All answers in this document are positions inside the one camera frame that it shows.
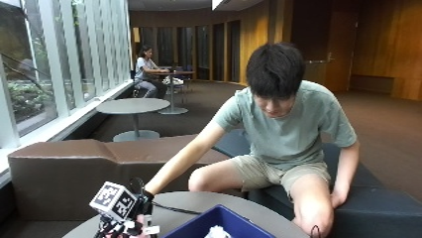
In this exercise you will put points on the round grey table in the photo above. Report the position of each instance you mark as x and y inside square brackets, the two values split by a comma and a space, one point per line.
[132, 105]

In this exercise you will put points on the round table with brown top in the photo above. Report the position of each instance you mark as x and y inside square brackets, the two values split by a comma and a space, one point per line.
[172, 92]

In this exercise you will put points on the the person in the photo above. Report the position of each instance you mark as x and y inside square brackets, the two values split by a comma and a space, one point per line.
[285, 132]

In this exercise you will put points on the blue box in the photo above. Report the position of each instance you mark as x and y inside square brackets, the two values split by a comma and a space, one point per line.
[220, 219]

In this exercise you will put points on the dark blue sofa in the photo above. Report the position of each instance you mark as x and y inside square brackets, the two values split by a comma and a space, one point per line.
[378, 205]

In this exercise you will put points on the blue chair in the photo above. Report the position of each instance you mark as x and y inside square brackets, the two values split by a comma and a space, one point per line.
[184, 74]

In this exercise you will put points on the white bag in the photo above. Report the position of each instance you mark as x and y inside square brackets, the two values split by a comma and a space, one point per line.
[173, 81]

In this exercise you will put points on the small white glove camera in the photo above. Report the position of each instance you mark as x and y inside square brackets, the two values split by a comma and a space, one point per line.
[152, 230]

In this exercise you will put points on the white marker cube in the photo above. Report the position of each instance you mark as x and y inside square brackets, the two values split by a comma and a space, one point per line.
[112, 201]

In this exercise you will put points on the white crumpled object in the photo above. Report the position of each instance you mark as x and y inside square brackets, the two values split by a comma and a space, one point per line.
[217, 232]

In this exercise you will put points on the brown sofa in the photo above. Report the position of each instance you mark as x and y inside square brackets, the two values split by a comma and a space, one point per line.
[66, 172]

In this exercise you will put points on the wooden door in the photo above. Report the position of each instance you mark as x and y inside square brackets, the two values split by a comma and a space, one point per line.
[341, 49]

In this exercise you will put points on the ceiling light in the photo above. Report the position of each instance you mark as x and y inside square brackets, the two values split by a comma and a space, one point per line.
[216, 4]

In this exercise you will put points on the white window frame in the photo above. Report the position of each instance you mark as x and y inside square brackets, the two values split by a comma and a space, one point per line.
[62, 59]

